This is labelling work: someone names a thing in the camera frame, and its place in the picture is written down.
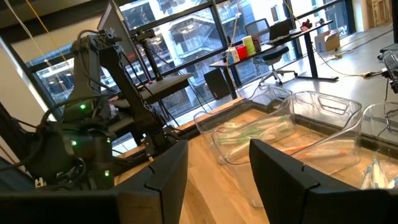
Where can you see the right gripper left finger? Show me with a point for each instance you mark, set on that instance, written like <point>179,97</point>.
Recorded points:
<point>93,208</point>

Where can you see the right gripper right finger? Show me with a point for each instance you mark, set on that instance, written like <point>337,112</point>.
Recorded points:
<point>311,202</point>

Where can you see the orange white toothbrush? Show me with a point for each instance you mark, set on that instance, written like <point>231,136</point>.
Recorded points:
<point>326,154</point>
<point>317,146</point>

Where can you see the blue white toothbrush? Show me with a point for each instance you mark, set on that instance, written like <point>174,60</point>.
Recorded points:
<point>367,179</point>
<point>379,174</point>

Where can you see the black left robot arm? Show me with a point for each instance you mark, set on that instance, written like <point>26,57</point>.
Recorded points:
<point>130,93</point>

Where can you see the clear plastic bin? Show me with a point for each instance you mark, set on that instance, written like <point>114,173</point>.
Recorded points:
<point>326,105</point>
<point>273,93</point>
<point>373,121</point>

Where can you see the black standing desk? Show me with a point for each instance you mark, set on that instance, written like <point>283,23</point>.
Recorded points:
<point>308,53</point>

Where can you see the black speaker box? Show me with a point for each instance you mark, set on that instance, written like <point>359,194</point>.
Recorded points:
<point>217,84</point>

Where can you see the black office chair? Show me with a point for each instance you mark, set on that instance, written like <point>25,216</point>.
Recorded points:
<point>273,53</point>

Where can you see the cardboard box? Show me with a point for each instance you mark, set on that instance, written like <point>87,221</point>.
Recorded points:
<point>326,42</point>

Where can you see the red box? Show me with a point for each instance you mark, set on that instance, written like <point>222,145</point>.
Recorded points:
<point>242,52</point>

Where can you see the white carton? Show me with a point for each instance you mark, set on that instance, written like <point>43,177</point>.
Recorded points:
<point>233,55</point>

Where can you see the green cylinder container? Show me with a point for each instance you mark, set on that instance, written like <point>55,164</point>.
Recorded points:
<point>248,45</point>

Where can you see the black laptop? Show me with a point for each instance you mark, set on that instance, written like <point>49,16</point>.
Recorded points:
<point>280,29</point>

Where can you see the grey laptop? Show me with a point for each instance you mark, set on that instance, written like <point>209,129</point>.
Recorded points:
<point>118,28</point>

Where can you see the large window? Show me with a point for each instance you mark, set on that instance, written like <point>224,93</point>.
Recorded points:
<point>192,37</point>

